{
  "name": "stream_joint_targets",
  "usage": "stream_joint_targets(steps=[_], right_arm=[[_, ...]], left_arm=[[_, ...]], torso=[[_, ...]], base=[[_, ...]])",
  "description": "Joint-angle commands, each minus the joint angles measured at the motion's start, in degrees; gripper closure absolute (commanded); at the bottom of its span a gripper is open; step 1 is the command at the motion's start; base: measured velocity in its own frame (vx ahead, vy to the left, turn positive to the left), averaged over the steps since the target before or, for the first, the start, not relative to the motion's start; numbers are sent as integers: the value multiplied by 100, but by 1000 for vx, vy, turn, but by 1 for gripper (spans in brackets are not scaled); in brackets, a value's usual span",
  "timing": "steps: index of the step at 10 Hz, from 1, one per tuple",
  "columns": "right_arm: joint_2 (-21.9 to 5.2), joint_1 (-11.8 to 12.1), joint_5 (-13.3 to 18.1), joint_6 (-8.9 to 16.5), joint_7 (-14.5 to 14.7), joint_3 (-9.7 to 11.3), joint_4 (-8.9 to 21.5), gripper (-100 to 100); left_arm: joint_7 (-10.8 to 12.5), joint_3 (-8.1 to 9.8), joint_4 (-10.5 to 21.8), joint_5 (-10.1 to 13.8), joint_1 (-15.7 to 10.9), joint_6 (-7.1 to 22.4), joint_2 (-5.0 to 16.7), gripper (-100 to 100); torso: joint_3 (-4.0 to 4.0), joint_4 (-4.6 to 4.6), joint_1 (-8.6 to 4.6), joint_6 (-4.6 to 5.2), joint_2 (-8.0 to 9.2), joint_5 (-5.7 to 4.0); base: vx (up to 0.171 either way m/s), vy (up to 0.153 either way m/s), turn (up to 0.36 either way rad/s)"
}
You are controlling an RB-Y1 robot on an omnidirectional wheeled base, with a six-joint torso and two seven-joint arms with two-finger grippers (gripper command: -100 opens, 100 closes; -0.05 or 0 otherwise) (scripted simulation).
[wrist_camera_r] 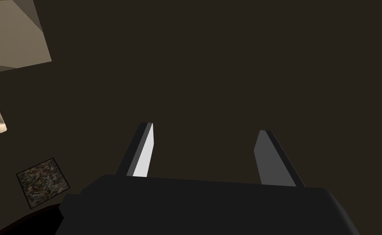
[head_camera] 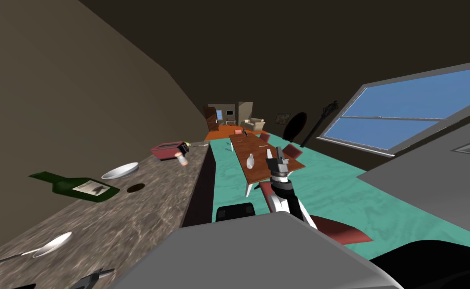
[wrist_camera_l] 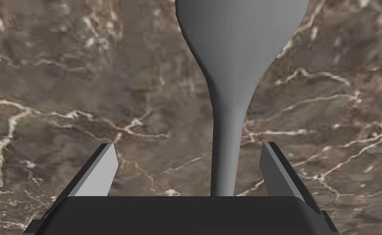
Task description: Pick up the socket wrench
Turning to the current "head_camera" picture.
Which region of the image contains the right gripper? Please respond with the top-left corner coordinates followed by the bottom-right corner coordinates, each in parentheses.
top-left (265, 146), bottom-right (290, 180)

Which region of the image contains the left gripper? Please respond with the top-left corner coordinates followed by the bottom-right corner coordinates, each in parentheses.
top-left (71, 269), bottom-right (116, 289)

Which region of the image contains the brown dining table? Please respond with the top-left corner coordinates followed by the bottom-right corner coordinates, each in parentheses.
top-left (229, 132), bottom-right (306, 198)

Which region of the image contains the black oval chair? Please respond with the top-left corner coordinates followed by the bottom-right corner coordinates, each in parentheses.
top-left (282, 111), bottom-right (308, 142)

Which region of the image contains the beige armchair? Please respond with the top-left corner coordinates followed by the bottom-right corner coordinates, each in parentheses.
top-left (244, 117), bottom-right (266, 132)

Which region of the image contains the silver spoon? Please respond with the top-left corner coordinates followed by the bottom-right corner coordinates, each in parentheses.
top-left (0, 231), bottom-right (73, 271)

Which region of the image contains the black floor lamp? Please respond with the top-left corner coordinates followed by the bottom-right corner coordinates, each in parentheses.
top-left (299, 100), bottom-right (339, 149)

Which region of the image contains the dark wooden shelf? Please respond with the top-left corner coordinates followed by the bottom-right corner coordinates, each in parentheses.
top-left (203, 105), bottom-right (220, 132)

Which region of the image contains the green wine bottle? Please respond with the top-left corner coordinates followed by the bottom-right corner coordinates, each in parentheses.
top-left (29, 171), bottom-right (121, 203)

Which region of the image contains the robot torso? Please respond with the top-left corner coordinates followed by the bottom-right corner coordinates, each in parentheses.
top-left (110, 202), bottom-right (405, 289)

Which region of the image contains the red toaster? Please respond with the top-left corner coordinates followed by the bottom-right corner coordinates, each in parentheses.
top-left (150, 140), bottom-right (191, 162)

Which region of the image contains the white bowl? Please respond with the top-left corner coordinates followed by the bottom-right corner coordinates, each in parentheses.
top-left (101, 162), bottom-right (140, 181)

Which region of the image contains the large window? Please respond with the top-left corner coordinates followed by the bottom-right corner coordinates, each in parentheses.
top-left (317, 59), bottom-right (470, 158)

